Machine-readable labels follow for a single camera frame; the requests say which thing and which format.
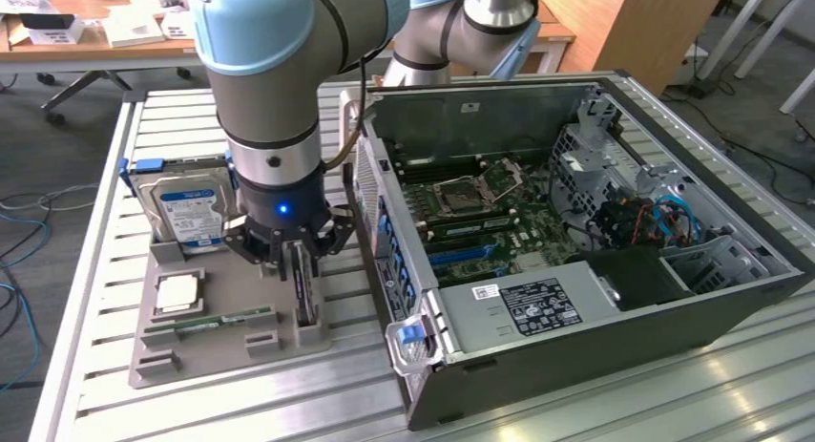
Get green motherboard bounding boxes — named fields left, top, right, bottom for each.
left=380, top=143, right=590, bottom=290

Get wooden desk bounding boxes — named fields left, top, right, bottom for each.
left=0, top=0, right=577, bottom=88

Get small white labelled box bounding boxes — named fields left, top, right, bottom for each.
left=158, top=10, right=198, bottom=41

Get black open PC case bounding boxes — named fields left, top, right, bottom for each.
left=338, top=69, right=810, bottom=432

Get grey parts rack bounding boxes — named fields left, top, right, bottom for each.
left=126, top=239, right=333, bottom=390

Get green graphics card black shroud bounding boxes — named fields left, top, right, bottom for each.
left=286, top=239, right=321, bottom=329

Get plain metal disk bay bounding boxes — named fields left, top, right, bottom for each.
left=658, top=235, right=772, bottom=296

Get grey power supply unit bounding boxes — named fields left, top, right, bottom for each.
left=436, top=262, right=624, bottom=356

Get white table frame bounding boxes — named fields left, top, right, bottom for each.
left=696, top=0, right=815, bottom=115

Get wooden cabinet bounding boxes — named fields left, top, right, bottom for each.
left=557, top=0, right=730, bottom=97

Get CPU socket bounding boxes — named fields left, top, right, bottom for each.
left=430, top=177, right=486, bottom=215

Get blue floor cable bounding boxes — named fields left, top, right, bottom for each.
left=0, top=212, right=49, bottom=393

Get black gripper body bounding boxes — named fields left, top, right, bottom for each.
left=233, top=170, right=334, bottom=233

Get grey wheeled desk leg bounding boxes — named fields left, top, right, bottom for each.
left=35, top=68, right=193, bottom=126

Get green RAM stick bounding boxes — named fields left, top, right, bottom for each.
left=142, top=306, right=272, bottom=334
left=430, top=216, right=518, bottom=239

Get black and white box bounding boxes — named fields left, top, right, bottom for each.
left=17, top=12, right=86, bottom=46

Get blue wire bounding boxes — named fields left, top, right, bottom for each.
left=652, top=193, right=706, bottom=246

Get hard disk in blue caddy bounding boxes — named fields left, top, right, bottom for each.
left=117, top=156, right=238, bottom=257

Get silver socket cover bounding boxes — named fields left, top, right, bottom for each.
left=476, top=158, right=530, bottom=196

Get open white box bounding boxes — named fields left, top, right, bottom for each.
left=99, top=5, right=168, bottom=49

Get black wire bundle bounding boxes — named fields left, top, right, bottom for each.
left=584, top=198, right=660, bottom=250

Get blue expansion slot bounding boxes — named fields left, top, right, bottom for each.
left=429, top=244, right=505, bottom=267

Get perforated metal disk bay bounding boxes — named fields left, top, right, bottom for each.
left=546, top=97, right=682, bottom=233

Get silver CPU chip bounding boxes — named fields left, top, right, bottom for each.
left=154, top=275, right=201, bottom=314

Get long black expansion slot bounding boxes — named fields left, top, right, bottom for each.
left=422, top=236, right=489, bottom=253

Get blue release latch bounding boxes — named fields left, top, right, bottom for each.
left=393, top=325, right=426, bottom=348

